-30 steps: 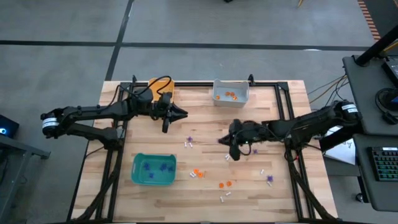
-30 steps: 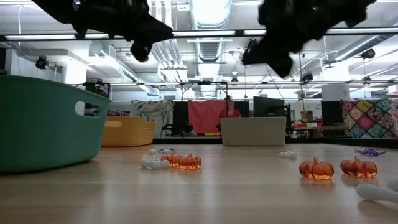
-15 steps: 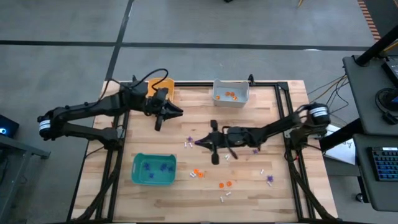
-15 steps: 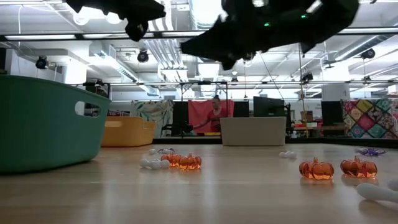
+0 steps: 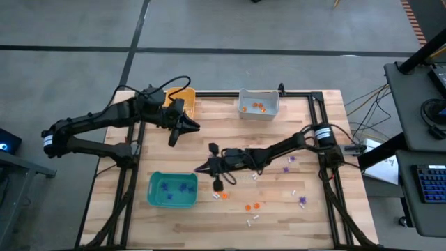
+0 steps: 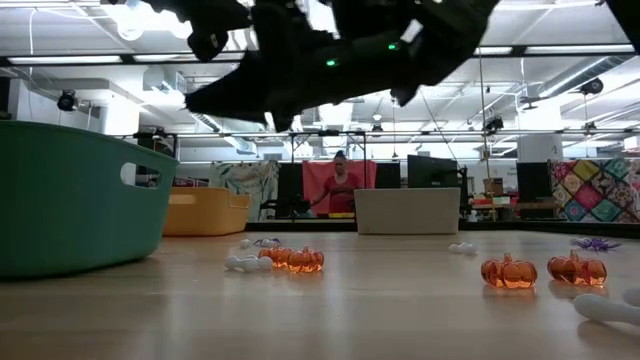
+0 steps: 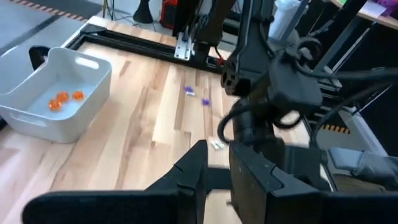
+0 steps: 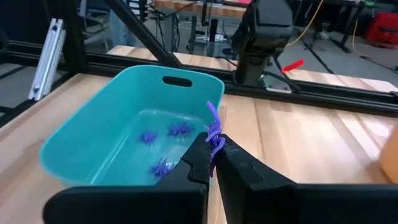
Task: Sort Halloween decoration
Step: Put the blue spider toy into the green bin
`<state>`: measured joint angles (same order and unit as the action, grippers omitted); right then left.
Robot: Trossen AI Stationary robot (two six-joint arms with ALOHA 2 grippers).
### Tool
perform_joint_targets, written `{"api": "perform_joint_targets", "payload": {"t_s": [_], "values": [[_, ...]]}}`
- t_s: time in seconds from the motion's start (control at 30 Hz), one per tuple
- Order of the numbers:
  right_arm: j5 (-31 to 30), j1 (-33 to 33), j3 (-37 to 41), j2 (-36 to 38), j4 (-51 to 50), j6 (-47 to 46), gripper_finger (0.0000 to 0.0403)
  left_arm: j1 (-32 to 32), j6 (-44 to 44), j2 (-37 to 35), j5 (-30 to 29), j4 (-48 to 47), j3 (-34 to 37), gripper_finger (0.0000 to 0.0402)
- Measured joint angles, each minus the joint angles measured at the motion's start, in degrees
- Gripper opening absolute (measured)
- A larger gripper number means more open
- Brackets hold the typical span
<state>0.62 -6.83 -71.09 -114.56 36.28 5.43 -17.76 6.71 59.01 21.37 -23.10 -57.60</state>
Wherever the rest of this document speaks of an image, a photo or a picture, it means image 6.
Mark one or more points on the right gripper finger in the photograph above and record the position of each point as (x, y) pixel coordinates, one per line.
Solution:
(235, 107)
(230, 87)

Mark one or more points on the translucent orange plastic pumpkin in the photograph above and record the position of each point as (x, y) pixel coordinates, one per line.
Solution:
(306, 262)
(575, 271)
(274, 256)
(510, 275)

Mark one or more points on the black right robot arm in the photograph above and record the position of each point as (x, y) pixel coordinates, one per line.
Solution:
(425, 40)

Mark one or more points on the white LED light bar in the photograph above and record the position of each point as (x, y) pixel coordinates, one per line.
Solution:
(160, 57)
(492, 50)
(580, 49)
(65, 59)

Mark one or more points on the white green patterned cloth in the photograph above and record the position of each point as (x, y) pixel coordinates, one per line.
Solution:
(245, 187)

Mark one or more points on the red hanging cloth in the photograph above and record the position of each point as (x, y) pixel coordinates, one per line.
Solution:
(312, 172)

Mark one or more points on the black upright panel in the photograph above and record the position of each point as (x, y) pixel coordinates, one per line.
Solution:
(290, 192)
(387, 175)

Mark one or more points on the orange plastic bin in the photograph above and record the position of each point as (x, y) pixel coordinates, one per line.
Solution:
(205, 215)

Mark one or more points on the person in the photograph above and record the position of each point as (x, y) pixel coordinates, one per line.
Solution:
(341, 192)

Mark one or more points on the yellow flat box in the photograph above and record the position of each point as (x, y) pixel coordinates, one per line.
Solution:
(341, 215)

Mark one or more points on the black ceiling spotlight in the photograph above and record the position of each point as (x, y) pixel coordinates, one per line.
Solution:
(67, 100)
(592, 86)
(495, 123)

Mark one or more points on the black computer monitor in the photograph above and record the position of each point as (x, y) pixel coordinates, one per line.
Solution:
(532, 180)
(432, 172)

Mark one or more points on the grey plastic bin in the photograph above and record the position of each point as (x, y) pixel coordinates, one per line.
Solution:
(405, 212)

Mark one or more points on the thin tan pole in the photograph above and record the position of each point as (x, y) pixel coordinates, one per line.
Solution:
(484, 125)

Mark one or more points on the teal plastic bin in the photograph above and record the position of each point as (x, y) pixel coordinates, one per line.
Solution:
(65, 200)

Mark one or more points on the white building column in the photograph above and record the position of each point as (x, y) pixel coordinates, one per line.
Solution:
(540, 147)

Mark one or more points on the black background truss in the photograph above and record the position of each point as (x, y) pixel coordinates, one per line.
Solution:
(550, 131)

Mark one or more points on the colourful patchwork quilt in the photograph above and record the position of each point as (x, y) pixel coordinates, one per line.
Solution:
(595, 190)

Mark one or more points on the silver ceiling air duct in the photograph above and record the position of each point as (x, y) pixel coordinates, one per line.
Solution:
(332, 117)

